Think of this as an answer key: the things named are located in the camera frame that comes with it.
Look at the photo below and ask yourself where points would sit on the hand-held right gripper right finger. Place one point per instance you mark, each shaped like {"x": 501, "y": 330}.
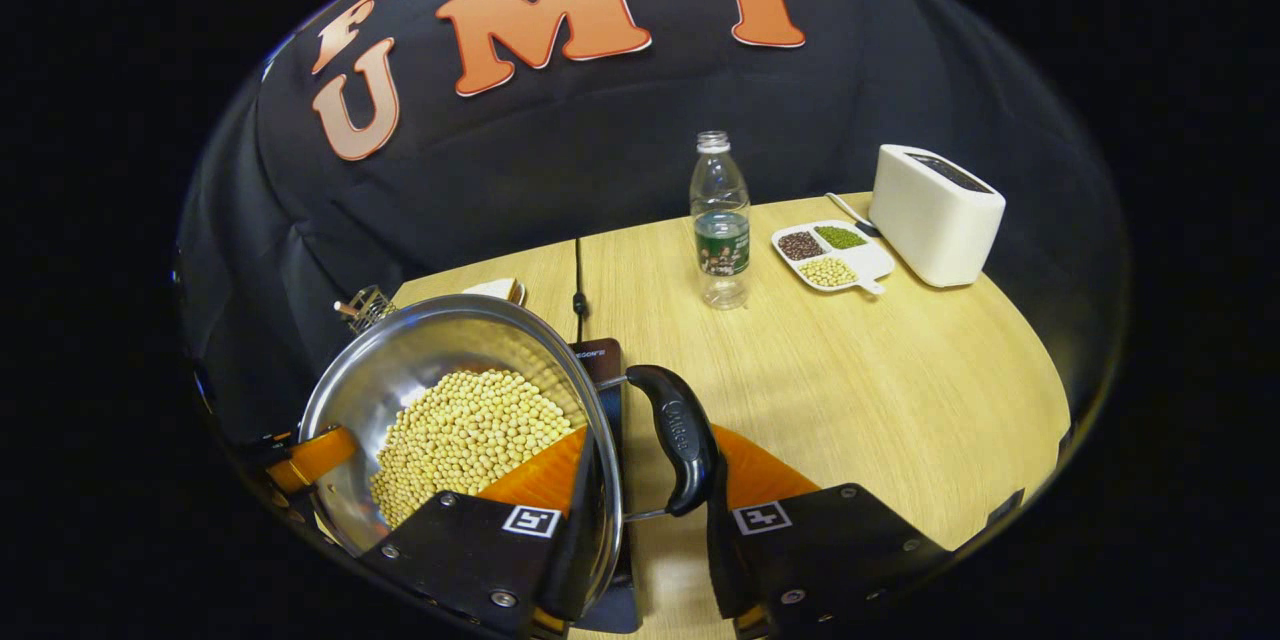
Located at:
{"x": 725, "y": 560}

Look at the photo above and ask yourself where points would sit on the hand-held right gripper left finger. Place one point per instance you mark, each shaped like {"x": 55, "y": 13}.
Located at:
{"x": 565, "y": 560}

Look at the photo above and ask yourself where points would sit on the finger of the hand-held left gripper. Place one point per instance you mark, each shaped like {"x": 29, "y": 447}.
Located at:
{"x": 315, "y": 455}

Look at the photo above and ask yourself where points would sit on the pile of soybeans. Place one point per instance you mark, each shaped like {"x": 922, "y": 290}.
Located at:
{"x": 450, "y": 440}

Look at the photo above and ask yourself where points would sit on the black induction cooktop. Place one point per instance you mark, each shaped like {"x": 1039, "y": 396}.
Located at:
{"x": 600, "y": 357}

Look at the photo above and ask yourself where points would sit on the white sandwich with lettuce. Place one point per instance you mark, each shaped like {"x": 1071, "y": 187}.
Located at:
{"x": 497, "y": 288}

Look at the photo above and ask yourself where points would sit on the clear plastic water bottle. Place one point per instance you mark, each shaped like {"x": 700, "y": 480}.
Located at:
{"x": 720, "y": 250}

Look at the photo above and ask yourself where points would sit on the white divided bean dish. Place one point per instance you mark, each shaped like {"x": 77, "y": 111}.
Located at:
{"x": 865, "y": 260}

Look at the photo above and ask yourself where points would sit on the white toaster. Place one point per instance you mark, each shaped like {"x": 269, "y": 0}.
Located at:
{"x": 930, "y": 220}

